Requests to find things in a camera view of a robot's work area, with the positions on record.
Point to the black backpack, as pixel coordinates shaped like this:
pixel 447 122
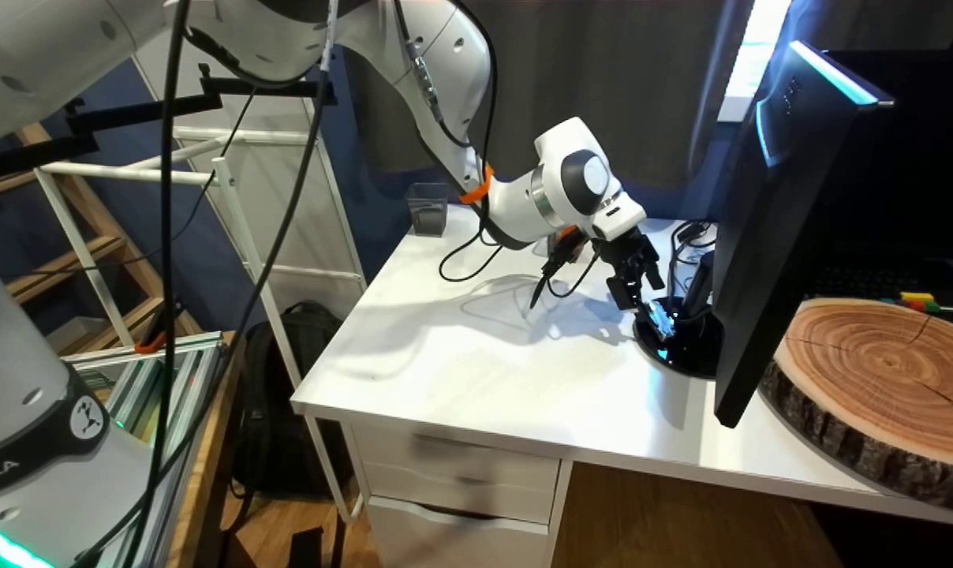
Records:
pixel 273 442

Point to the white drawer unit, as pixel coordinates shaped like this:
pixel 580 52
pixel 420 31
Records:
pixel 447 503

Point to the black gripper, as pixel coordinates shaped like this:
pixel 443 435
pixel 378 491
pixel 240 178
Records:
pixel 635 265

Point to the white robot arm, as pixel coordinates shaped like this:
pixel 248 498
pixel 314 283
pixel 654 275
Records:
pixel 430 52

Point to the black computer monitor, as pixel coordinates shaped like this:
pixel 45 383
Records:
pixel 777 204

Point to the round wooden log slab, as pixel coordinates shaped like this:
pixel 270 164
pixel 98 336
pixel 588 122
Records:
pixel 871 390

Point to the orange cable clip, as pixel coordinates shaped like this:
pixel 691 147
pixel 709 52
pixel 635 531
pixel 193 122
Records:
pixel 481 189

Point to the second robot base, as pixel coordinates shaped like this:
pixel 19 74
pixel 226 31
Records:
pixel 67 474

